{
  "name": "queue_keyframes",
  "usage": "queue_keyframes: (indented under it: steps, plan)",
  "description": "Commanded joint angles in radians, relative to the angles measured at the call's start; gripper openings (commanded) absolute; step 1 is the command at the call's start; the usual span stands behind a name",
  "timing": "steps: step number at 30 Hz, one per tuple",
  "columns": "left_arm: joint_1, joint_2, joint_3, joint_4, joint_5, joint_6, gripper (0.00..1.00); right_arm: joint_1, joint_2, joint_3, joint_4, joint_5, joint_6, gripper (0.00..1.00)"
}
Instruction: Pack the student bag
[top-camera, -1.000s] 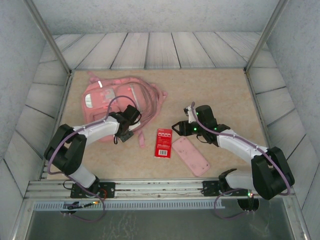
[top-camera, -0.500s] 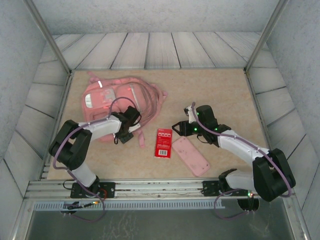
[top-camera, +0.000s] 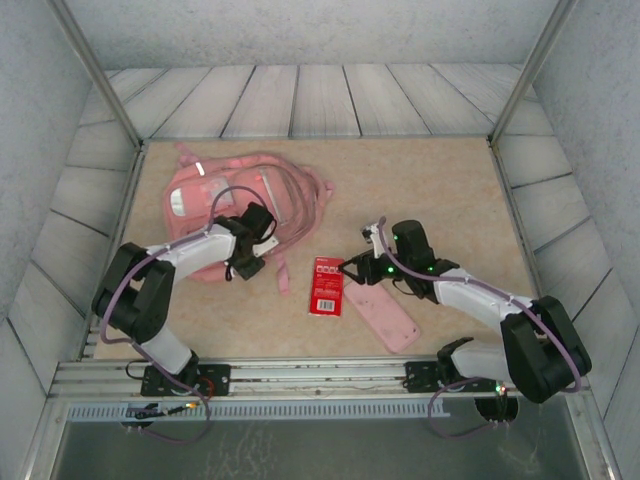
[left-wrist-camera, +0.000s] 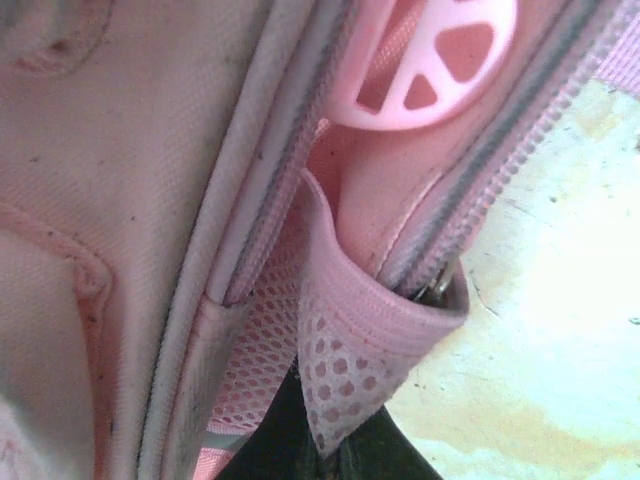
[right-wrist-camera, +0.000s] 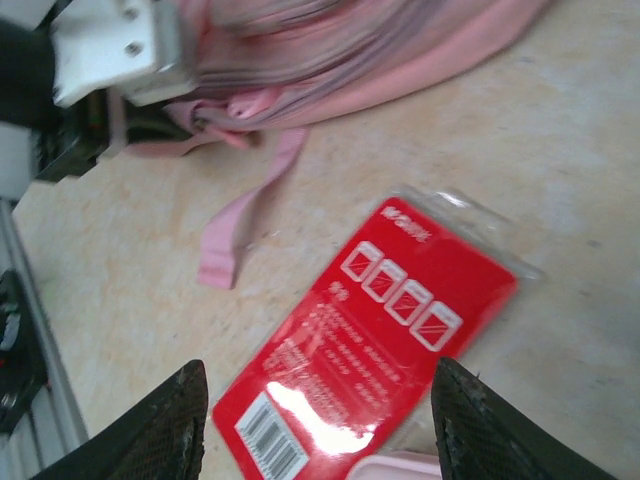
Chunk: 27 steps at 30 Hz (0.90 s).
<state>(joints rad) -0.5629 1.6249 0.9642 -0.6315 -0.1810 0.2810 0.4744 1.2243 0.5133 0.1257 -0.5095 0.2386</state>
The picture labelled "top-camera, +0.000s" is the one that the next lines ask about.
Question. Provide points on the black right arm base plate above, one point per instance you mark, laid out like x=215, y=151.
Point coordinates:
x=417, y=375

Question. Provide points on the grey metal sheet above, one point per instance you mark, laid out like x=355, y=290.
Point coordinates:
x=300, y=450

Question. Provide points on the aluminium side rail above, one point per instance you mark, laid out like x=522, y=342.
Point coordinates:
x=133, y=190
x=510, y=200

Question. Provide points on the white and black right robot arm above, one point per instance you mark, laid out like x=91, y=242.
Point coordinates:
x=475, y=300

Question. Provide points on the aluminium frame post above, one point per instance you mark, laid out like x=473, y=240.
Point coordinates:
x=95, y=75
x=530, y=70

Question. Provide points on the long aluminium mounting rail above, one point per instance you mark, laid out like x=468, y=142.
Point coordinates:
x=310, y=372

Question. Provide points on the pink pencil case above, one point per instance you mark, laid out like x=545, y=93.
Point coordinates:
x=385, y=317

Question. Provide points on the small LED circuit board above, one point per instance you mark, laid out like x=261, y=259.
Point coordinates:
x=500, y=387

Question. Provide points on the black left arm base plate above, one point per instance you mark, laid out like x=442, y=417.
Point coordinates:
x=220, y=375

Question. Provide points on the red card pack with barcode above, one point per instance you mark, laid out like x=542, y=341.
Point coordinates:
x=325, y=295

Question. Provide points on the pink student backpack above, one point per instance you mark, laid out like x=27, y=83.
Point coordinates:
x=200, y=200

